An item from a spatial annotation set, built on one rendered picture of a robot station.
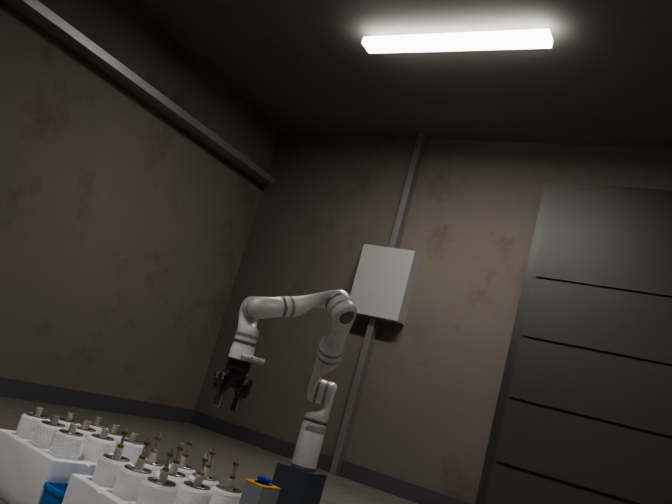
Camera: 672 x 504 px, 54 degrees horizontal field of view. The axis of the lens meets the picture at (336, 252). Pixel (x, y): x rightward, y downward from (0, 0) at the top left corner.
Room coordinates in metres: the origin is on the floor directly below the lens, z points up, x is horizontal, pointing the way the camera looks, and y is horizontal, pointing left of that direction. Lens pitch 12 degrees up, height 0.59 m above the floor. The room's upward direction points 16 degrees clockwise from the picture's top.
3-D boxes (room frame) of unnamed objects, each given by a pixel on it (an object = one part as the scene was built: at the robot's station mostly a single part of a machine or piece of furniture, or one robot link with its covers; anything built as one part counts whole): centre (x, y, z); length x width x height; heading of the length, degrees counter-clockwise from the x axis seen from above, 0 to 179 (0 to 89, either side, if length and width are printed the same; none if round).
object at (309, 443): (2.55, -0.10, 0.39); 0.09 x 0.09 x 0.17; 59
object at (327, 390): (2.55, -0.10, 0.54); 0.09 x 0.09 x 0.17; 87
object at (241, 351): (2.09, 0.19, 0.64); 0.11 x 0.09 x 0.06; 46
